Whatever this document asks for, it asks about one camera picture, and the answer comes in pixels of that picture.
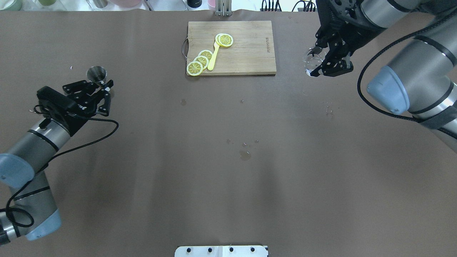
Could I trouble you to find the aluminium frame post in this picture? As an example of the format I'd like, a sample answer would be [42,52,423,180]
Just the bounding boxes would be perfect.
[215,0,233,17]

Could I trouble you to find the black thermos bottle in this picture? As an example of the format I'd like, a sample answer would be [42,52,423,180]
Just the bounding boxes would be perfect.
[186,0,202,9]

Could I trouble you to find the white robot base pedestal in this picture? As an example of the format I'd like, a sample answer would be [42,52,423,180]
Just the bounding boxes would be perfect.
[174,245,269,257]

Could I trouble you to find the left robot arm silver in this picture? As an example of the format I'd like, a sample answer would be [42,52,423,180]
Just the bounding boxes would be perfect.
[0,80,114,245]

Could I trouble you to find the pink cup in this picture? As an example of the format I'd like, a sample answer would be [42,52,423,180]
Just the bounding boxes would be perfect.
[207,0,216,10]

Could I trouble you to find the lemon slice top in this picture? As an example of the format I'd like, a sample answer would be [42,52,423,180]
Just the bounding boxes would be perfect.
[186,61,204,76]

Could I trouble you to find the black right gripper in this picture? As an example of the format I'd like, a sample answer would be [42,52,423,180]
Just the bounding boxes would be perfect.
[310,0,382,77]

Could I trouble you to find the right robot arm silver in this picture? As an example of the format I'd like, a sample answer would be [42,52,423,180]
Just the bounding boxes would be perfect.
[309,0,456,151]

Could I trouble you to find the lemon slice front large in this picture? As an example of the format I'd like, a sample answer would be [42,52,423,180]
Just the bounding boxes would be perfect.
[215,34,234,47]

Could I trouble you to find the bamboo cutting board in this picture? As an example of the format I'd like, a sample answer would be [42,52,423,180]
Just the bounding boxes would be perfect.
[186,21,276,75]

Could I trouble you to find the black braided cable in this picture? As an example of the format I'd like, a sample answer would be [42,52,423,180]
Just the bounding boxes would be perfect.
[357,7,457,124]

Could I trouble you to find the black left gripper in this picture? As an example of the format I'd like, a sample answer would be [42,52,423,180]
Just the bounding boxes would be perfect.
[37,80,114,137]

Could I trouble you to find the steel jigger measuring cup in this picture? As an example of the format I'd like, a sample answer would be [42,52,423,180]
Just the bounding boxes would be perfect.
[86,66,114,97]

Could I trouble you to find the small clear glass cup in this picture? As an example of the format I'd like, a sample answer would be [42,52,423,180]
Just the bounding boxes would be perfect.
[302,46,326,76]

